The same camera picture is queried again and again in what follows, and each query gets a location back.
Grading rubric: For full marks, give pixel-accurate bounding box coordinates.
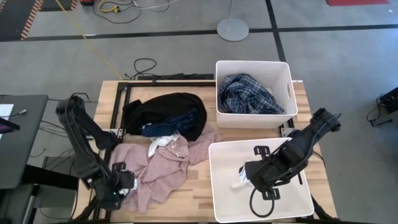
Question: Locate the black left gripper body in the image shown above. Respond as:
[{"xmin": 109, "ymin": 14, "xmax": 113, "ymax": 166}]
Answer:
[{"xmin": 88, "ymin": 161, "xmax": 137, "ymax": 212}]

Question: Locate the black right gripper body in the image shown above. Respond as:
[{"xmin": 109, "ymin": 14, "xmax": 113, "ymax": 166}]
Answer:
[{"xmin": 244, "ymin": 144, "xmax": 304, "ymax": 200}]

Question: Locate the pink shirt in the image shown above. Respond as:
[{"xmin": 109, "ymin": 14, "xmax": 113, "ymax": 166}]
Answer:
[{"xmin": 108, "ymin": 123, "xmax": 224, "ymax": 214}]

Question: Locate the plain white sock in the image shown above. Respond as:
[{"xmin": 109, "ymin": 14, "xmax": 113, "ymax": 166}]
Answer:
[{"xmin": 147, "ymin": 131, "xmax": 182, "ymax": 159}]

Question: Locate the navy dotted garment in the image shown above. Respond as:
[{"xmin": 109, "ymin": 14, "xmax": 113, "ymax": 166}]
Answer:
[{"xmin": 139, "ymin": 108, "xmax": 200, "ymax": 138}]

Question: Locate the black garment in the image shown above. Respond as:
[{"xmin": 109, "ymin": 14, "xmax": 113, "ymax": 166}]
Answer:
[{"xmin": 122, "ymin": 91, "xmax": 208, "ymax": 142}]

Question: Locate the white basket with clothes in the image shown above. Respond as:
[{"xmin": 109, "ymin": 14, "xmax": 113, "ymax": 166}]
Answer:
[{"xmin": 215, "ymin": 60, "xmax": 299, "ymax": 130}]

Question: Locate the white basket with socks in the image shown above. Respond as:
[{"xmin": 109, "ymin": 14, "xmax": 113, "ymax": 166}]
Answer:
[{"xmin": 208, "ymin": 137, "xmax": 315, "ymax": 224}]

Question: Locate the black desk base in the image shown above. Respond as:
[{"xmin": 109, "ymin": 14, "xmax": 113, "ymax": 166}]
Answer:
[{"xmin": 20, "ymin": 164, "xmax": 79, "ymax": 191}]

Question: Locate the blue plaid shirt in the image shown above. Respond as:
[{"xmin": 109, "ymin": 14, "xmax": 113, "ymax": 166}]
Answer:
[{"xmin": 217, "ymin": 73, "xmax": 285, "ymax": 115}]

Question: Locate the black desk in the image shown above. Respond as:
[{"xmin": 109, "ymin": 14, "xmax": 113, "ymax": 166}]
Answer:
[{"xmin": 0, "ymin": 94, "xmax": 50, "ymax": 190}]

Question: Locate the black power strip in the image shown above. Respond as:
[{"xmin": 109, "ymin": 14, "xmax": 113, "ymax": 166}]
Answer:
[{"xmin": 137, "ymin": 73, "xmax": 215, "ymax": 82}]

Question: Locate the dark tablet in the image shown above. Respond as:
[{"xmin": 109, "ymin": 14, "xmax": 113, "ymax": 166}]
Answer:
[{"xmin": 0, "ymin": 116, "xmax": 21, "ymax": 135}]

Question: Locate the white paper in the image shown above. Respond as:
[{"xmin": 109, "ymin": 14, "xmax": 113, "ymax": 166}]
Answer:
[{"xmin": 0, "ymin": 103, "xmax": 15, "ymax": 118}]

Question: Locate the grey floor lamp stand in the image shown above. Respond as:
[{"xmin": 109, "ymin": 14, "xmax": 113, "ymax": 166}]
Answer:
[{"xmin": 216, "ymin": 0, "xmax": 250, "ymax": 42}]

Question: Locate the small hazard striped mat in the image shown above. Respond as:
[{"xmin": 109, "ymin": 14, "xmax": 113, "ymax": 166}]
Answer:
[{"xmin": 39, "ymin": 0, "xmax": 79, "ymax": 12}]

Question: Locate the red floor mat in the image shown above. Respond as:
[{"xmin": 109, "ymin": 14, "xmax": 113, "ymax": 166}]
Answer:
[{"xmin": 325, "ymin": 0, "xmax": 391, "ymax": 7}]

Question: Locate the large hazard striped mat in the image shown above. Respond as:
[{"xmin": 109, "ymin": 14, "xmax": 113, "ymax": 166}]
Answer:
[{"xmin": 0, "ymin": 0, "xmax": 45, "ymax": 42}]

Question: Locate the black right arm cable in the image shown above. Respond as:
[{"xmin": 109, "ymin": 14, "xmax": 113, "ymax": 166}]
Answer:
[{"xmin": 249, "ymin": 185, "xmax": 276, "ymax": 218}]

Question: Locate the metal mounting bracket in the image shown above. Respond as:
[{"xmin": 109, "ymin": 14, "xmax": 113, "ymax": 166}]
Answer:
[{"xmin": 279, "ymin": 117, "xmax": 295, "ymax": 138}]

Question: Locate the black cable bundle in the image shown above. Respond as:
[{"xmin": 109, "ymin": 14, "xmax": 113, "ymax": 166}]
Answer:
[{"xmin": 29, "ymin": 119, "xmax": 78, "ymax": 159}]

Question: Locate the thin black desk cable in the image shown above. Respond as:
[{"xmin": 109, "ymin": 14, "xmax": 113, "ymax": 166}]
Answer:
[{"xmin": 48, "ymin": 92, "xmax": 98, "ymax": 104}]

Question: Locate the black table frame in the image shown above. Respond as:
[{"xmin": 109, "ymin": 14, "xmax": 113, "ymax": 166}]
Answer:
[{"xmin": 73, "ymin": 80, "xmax": 218, "ymax": 222}]

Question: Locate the silver tipped plug cable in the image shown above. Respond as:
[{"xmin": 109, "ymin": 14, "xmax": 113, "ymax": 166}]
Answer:
[{"xmin": 8, "ymin": 108, "xmax": 27, "ymax": 119}]

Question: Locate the looped black cable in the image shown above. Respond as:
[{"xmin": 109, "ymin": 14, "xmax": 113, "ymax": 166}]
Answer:
[{"xmin": 123, "ymin": 57, "xmax": 158, "ymax": 81}]

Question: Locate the black equipment with cables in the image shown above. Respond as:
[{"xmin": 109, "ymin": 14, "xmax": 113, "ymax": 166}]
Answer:
[{"xmin": 366, "ymin": 86, "xmax": 398, "ymax": 128}]

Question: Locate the long yellow cable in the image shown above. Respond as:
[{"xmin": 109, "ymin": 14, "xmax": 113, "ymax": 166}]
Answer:
[{"xmin": 54, "ymin": 0, "xmax": 124, "ymax": 82}]

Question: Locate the black floor cable tangle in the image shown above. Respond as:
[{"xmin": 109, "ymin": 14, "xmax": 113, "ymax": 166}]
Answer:
[{"xmin": 92, "ymin": 0, "xmax": 180, "ymax": 25}]

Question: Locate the coiled yellow cable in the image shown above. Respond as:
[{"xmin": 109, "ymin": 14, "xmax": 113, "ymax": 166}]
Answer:
[{"xmin": 96, "ymin": 0, "xmax": 121, "ymax": 14}]

